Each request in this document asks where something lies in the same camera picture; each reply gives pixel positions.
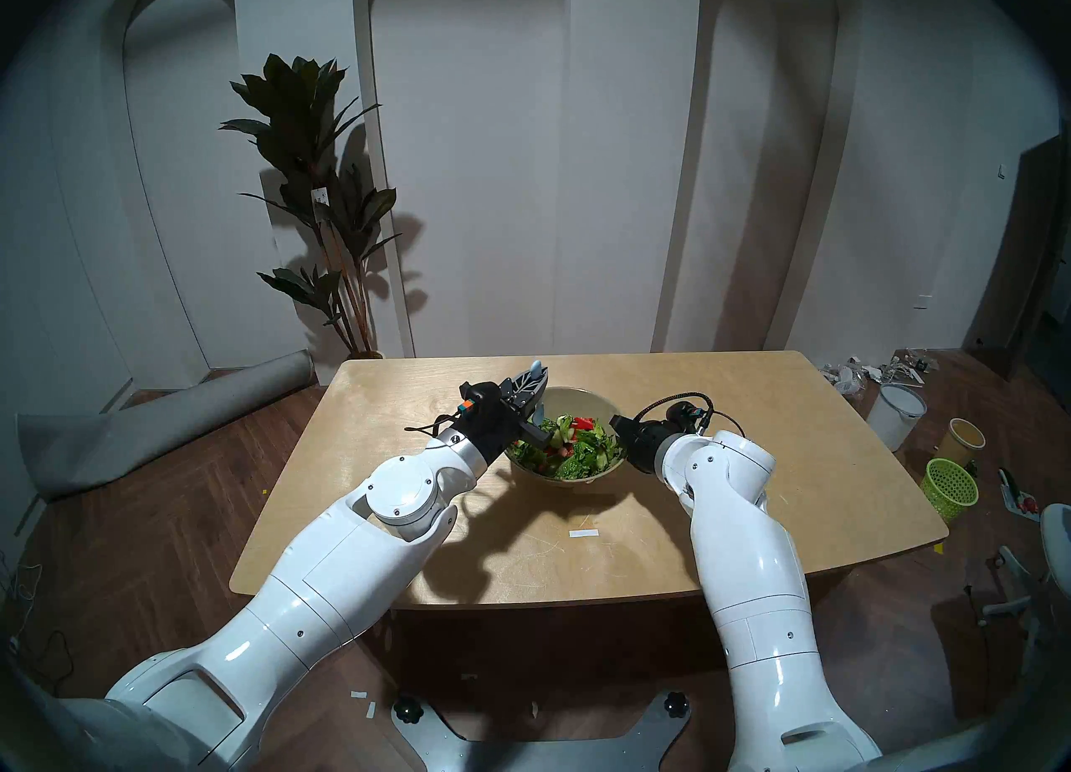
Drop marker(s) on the green mesh basket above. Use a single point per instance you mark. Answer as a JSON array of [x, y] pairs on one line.
[[947, 490]]

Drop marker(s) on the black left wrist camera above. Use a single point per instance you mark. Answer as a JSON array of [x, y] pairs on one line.
[[477, 396]]

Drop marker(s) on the black base knob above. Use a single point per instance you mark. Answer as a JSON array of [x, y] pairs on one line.
[[407, 710], [674, 704]]

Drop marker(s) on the dark doorway panel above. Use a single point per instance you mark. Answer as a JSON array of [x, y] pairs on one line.
[[1033, 260]]

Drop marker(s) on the tall potted plant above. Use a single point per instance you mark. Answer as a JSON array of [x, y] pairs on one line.
[[293, 109]]

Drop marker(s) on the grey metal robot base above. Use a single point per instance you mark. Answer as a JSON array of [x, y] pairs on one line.
[[544, 754]]

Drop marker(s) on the pile of floor trash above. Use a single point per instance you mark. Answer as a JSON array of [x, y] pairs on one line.
[[849, 377]]

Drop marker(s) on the red green floor packet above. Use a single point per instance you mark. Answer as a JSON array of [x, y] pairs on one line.
[[1022, 501]]

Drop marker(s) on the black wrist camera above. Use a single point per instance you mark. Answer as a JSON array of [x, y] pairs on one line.
[[477, 396], [686, 417]]

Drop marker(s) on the white plastic bucket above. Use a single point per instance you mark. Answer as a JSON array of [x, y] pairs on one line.
[[894, 419]]

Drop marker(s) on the white office chair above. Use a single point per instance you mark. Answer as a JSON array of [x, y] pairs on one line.
[[1056, 540]]

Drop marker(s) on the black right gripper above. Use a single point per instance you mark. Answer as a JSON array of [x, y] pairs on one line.
[[644, 444]]

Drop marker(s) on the light wooden table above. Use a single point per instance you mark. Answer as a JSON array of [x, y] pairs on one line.
[[820, 469]]

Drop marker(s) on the light blue spoon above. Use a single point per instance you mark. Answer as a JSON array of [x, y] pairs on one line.
[[535, 366]]

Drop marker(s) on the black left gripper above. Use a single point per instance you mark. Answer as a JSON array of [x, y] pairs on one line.
[[494, 432]]

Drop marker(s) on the rolled grey carpet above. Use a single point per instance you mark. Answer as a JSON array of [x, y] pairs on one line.
[[151, 427]]

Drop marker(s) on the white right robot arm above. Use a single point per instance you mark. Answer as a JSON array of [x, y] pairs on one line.
[[753, 578]]

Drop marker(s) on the mixed green salad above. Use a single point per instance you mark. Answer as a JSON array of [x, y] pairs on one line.
[[586, 452]]

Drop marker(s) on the tan paper cup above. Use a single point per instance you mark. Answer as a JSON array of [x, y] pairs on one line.
[[960, 444]]

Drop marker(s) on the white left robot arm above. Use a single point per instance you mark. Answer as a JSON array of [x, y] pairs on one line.
[[335, 570]]

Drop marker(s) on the green salad bowl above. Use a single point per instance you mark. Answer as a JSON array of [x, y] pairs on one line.
[[586, 398]]

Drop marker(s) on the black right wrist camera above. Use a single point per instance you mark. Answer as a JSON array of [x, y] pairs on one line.
[[686, 417]]

